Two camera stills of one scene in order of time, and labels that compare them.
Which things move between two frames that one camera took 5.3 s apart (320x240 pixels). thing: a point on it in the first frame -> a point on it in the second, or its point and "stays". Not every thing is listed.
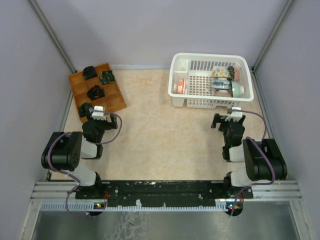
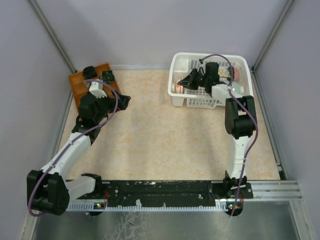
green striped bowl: [238, 89] stays
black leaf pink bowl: [234, 74] stays
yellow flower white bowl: [221, 72] stays
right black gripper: [217, 118] -> [189, 82]
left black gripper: [107, 123] -> [123, 101]
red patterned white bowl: [180, 87] stays
